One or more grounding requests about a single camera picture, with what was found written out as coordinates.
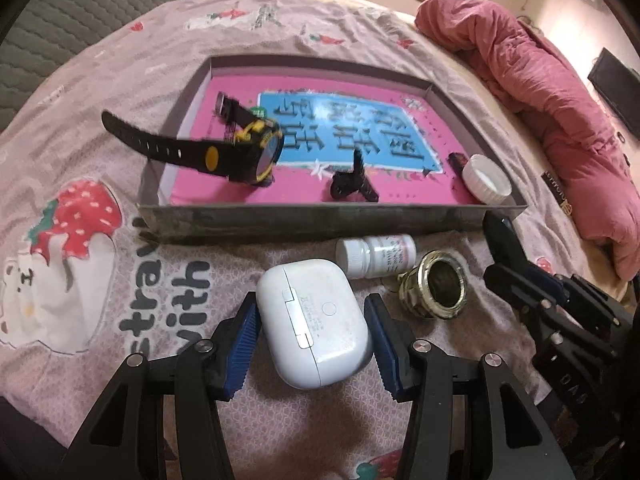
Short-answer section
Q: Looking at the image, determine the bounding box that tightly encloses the white ribbed bottle cap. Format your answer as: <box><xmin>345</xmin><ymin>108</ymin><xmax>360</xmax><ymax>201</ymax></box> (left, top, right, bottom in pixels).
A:
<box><xmin>462</xmin><ymin>154</ymin><xmax>512</xmax><ymax>206</ymax></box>

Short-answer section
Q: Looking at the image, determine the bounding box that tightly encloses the white earbuds case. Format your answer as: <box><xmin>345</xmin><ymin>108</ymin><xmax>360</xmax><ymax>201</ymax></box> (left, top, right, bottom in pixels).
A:
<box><xmin>256</xmin><ymin>259</ymin><xmax>373</xmax><ymax>390</ymax></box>

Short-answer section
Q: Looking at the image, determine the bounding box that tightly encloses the black hair clip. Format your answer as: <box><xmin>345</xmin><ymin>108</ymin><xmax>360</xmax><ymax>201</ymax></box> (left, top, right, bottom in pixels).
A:
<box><xmin>330</xmin><ymin>148</ymin><xmax>380</xmax><ymax>203</ymax></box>

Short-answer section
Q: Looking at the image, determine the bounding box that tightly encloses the black yellow wrist watch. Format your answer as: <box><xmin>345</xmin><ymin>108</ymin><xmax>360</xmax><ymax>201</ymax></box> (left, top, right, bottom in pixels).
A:
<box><xmin>101</xmin><ymin>92</ymin><xmax>284</xmax><ymax>186</ymax></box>

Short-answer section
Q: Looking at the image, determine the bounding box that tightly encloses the black gold labelled box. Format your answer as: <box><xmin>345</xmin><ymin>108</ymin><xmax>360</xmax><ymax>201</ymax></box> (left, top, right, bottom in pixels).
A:
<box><xmin>541</xmin><ymin>171</ymin><xmax>573</xmax><ymax>217</ymax></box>

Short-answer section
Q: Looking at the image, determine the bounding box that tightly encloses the white pill bottle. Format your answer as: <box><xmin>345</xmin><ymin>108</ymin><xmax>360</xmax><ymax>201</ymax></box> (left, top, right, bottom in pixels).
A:
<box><xmin>335</xmin><ymin>234</ymin><xmax>416</xmax><ymax>280</ymax></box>

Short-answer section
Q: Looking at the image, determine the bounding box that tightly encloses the pink blue children's book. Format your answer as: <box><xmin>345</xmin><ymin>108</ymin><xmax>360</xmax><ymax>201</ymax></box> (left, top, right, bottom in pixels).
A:
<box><xmin>163</xmin><ymin>75</ymin><xmax>477</xmax><ymax>205</ymax></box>

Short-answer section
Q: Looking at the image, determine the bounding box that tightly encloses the shallow grey cardboard tray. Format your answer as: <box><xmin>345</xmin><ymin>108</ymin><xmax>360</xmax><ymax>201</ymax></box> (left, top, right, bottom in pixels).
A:
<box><xmin>136</xmin><ymin>54</ymin><xmax>528</xmax><ymax>245</ymax></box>

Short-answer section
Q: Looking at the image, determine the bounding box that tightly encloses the pink crumpled duvet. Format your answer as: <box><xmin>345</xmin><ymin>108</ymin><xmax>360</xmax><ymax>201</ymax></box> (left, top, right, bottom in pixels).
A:
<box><xmin>414</xmin><ymin>0</ymin><xmax>639</xmax><ymax>281</ymax></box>

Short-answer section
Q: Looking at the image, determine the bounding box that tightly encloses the grey quilted headboard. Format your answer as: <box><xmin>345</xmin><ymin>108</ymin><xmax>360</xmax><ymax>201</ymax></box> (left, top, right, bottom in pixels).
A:
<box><xmin>1</xmin><ymin>0</ymin><xmax>170</xmax><ymax>128</ymax></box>

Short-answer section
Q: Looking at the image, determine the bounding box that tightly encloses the black wall television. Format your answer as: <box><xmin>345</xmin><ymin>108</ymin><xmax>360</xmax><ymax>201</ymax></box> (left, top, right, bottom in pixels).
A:
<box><xmin>588</xmin><ymin>48</ymin><xmax>640</xmax><ymax>138</ymax></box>

